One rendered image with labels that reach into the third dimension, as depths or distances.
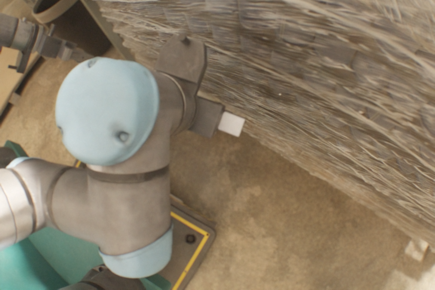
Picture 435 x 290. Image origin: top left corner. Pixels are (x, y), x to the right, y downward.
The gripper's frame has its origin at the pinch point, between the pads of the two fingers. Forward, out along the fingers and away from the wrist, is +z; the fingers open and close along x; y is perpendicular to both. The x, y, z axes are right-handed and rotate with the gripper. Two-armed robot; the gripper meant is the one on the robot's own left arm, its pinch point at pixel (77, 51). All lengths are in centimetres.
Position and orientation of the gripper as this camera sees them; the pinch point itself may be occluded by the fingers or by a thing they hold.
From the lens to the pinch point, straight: 70.1
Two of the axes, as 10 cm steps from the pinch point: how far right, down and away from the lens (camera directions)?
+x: -7.8, -4.9, 3.9
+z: 4.2, 0.5, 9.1
